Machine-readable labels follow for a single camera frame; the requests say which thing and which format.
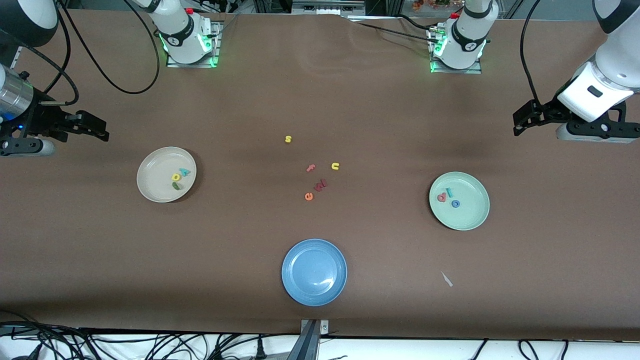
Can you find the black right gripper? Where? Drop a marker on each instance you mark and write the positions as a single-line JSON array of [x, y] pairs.
[[39, 122]]

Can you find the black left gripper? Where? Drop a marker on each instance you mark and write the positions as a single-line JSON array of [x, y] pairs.
[[548, 110]]

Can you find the teal foam letter y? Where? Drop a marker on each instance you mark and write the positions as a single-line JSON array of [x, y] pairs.
[[185, 171]]

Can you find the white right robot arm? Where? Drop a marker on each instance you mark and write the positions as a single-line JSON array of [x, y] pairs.
[[180, 35]]

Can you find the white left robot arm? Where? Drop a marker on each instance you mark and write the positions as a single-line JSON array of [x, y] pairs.
[[462, 40]]

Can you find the beige round plate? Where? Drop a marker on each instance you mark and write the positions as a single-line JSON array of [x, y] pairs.
[[166, 174]]

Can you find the pale green round plate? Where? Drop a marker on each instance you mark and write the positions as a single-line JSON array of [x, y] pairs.
[[459, 201]]

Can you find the orange artificial flowers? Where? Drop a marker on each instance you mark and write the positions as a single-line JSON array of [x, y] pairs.
[[435, 4]]

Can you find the small white paper scrap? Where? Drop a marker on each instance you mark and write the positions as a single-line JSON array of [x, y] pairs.
[[446, 279]]

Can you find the dark red foam letter m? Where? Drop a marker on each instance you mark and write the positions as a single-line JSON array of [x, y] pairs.
[[320, 185]]

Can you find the silver metal box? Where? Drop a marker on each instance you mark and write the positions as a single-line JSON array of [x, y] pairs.
[[327, 7]]

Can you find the blue round plate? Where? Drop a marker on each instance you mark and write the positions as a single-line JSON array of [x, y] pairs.
[[314, 272]]

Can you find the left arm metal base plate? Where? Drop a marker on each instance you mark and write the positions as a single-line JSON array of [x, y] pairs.
[[457, 71]]

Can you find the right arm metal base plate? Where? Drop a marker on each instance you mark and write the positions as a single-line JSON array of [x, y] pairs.
[[192, 64]]

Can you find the grey metal mount bracket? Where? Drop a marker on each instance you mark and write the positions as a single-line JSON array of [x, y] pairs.
[[312, 337]]

